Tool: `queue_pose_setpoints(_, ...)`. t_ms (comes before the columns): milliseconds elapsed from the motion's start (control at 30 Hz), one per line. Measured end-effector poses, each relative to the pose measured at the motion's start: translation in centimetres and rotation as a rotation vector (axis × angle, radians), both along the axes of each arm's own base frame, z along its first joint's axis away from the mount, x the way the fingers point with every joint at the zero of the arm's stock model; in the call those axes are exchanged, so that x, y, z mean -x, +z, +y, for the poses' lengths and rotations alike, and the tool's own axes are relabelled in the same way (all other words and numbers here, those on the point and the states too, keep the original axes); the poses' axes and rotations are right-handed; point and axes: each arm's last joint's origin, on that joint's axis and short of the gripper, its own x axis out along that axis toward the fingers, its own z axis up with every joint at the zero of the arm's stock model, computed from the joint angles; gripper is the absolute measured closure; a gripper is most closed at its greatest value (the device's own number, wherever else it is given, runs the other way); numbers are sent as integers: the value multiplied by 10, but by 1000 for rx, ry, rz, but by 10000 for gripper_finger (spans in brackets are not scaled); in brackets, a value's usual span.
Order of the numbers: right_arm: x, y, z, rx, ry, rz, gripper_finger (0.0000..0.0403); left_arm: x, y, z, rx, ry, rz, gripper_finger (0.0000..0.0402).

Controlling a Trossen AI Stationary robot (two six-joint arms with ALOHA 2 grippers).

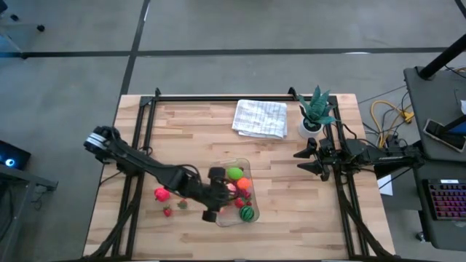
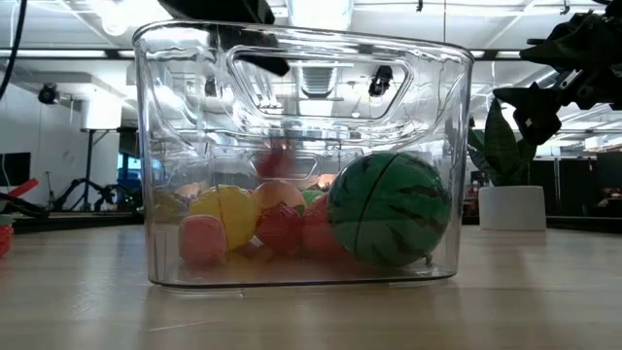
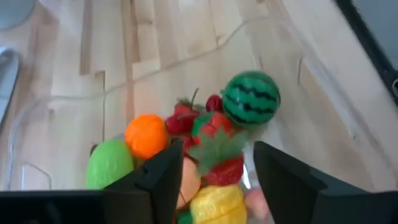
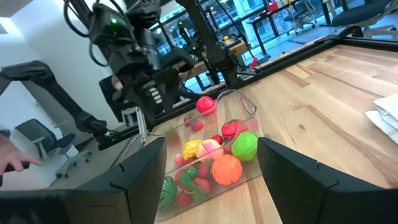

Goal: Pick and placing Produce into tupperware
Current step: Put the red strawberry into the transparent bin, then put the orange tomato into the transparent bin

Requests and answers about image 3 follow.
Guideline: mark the red toy strawberry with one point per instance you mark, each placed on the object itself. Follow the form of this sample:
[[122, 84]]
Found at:
[[188, 144], [186, 110], [224, 171]]

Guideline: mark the small pink toy fruit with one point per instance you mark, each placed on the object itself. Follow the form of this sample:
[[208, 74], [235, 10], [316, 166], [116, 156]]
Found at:
[[256, 203]]

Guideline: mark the clear plastic tupperware container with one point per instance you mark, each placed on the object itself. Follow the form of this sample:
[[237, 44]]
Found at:
[[186, 77]]

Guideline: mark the red toy cherry with stem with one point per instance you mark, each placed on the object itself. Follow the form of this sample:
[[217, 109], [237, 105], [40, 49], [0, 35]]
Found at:
[[175, 124]]

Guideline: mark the black aluminium table frame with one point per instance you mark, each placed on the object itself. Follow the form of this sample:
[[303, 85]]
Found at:
[[373, 53]]

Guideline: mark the red toy tomato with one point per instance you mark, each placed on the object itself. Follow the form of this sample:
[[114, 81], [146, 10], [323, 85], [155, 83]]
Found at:
[[219, 123]]

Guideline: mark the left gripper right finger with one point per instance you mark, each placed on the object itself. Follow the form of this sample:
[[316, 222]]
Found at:
[[295, 199]]

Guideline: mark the toy peach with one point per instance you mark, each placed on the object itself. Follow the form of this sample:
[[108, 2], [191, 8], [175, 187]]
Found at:
[[189, 183]]

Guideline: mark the green toy lime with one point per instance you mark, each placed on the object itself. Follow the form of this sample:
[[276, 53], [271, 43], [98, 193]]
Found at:
[[109, 165]]

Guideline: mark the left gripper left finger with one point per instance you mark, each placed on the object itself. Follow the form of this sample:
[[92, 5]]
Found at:
[[155, 193]]

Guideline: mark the toy orange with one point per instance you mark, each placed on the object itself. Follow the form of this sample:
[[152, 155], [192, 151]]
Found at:
[[146, 137]]

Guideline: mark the striped green toy watermelon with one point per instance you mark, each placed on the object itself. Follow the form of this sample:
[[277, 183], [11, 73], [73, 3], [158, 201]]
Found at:
[[250, 99]]

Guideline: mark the small dark red toy cherry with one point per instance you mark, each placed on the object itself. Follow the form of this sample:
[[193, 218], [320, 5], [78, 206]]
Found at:
[[214, 103]]

